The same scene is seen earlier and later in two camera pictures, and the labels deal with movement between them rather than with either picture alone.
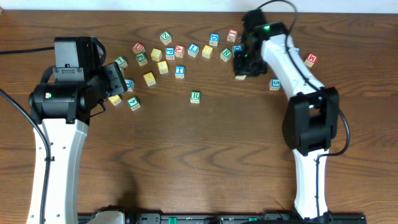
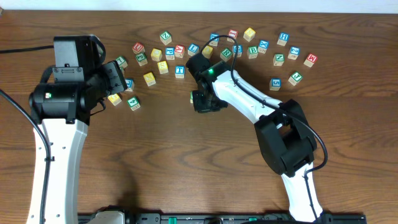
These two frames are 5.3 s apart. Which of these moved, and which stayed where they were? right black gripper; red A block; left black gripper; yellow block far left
Moved: right black gripper
Stayed: yellow block far left; red A block; left black gripper
